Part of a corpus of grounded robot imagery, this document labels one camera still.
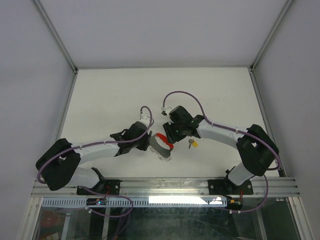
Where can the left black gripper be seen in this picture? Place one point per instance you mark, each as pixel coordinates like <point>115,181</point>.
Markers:
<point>144,146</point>

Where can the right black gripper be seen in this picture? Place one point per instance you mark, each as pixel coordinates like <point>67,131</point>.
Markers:
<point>171,138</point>

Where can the yellow tag silver key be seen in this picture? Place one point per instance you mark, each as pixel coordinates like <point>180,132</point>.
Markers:
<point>192,143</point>

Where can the red handled keyring holder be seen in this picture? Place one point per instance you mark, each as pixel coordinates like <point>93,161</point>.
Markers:
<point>160,145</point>

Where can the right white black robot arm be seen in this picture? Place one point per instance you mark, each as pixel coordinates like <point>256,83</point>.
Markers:
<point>256,149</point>

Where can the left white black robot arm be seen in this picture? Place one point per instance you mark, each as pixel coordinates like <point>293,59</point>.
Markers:
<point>59,166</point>

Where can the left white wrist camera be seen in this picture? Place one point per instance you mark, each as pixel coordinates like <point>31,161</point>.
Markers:
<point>146,120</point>

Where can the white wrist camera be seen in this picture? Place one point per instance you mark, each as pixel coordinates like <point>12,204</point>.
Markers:
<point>146,120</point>
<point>166,110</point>

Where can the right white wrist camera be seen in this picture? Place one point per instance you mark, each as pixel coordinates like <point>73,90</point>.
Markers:
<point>166,110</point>

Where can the white slotted cable duct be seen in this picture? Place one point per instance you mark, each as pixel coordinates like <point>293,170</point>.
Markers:
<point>138,202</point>

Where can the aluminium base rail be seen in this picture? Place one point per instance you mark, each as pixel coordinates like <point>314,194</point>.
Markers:
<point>276,187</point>

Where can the left aluminium frame post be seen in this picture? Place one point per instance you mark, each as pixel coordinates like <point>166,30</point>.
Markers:
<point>54,34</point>

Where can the aluminium frame post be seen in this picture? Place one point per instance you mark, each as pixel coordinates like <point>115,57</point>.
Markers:
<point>272,33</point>
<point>54,34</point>

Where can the right aluminium frame post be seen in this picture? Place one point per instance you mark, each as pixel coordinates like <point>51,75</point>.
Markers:
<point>272,33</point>

